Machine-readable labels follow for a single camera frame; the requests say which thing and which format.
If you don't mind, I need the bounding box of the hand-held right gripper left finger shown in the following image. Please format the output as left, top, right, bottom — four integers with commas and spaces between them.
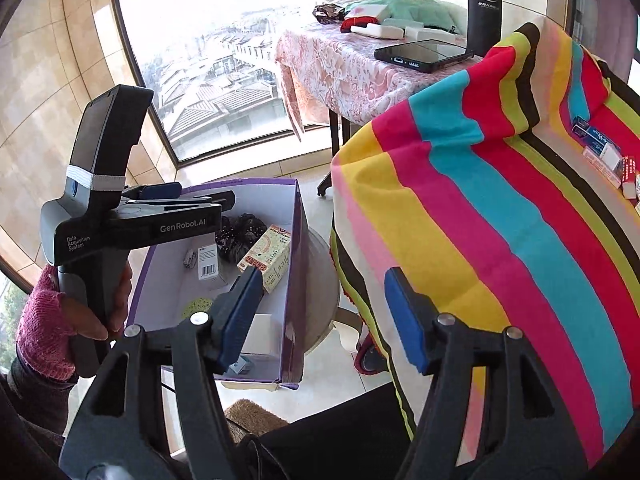
59, 265, 266, 480

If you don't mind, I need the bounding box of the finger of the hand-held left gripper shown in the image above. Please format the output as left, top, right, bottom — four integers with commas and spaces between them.
122, 182, 182, 201
120, 191, 237, 221

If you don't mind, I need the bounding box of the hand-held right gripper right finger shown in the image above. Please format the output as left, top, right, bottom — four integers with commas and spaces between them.
384, 266, 588, 480

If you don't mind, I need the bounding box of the green oval sponge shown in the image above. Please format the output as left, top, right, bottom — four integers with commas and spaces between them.
180, 296, 216, 320

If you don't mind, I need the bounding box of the black beaded scrunchie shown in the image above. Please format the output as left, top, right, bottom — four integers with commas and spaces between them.
216, 212, 271, 263

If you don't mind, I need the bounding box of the white barcode box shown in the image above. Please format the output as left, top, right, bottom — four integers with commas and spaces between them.
195, 245, 222, 281

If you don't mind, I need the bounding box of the orange cream medicine box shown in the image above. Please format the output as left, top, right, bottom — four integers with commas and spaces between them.
236, 223, 293, 295

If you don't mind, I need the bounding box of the purple cardboard box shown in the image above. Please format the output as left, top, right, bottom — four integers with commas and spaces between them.
125, 176, 307, 392

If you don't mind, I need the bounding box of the pink box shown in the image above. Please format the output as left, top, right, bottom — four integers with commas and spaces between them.
581, 147, 626, 188

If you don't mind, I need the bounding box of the person's left forearm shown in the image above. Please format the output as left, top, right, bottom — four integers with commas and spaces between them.
0, 355, 76, 441

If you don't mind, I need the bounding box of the striped desktop cloth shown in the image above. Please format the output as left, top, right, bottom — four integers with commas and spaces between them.
327, 20, 640, 468

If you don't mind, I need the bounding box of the person's left hand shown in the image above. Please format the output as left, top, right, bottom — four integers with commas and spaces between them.
16, 260, 133, 381

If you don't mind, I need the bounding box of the red shoe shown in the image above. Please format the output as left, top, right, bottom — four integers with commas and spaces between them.
350, 332, 388, 376

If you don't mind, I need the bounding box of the round grey stool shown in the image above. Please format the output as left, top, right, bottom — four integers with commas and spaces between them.
297, 222, 363, 361

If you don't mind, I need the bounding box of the brown fuzzy mat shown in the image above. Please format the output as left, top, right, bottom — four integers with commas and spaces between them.
224, 399, 291, 443

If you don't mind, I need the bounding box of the window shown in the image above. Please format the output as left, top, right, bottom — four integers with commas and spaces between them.
110, 0, 341, 166

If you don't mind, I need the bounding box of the side table, pink cloth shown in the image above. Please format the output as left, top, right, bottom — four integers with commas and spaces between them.
275, 25, 483, 143

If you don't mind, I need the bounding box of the dark patterned cloth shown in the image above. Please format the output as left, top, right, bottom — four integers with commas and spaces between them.
312, 2, 346, 25

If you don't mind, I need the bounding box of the red white item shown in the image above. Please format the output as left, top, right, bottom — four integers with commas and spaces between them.
340, 16, 383, 35

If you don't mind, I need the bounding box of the white rectangular bar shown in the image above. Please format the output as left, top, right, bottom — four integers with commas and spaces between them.
350, 25, 405, 40

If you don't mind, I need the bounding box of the white flat box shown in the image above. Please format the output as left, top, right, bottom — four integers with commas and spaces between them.
344, 4, 392, 22

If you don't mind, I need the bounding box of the white blue small box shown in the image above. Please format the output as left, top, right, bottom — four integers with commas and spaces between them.
584, 127, 622, 167

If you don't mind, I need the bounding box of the black smartphone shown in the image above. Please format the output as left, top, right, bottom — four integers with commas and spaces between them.
374, 39, 475, 73

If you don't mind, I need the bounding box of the red white printed box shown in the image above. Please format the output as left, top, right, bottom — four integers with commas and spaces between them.
619, 154, 640, 200

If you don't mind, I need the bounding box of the white small carton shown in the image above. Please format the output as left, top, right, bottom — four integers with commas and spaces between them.
404, 24, 457, 45

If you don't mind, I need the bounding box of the green and white clutter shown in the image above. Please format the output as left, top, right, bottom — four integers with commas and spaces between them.
345, 0, 468, 36

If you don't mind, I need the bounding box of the black bottle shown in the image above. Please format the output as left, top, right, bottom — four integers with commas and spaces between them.
465, 0, 503, 58

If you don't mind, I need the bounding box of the black table frame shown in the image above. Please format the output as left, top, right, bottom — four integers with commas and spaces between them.
316, 107, 346, 200

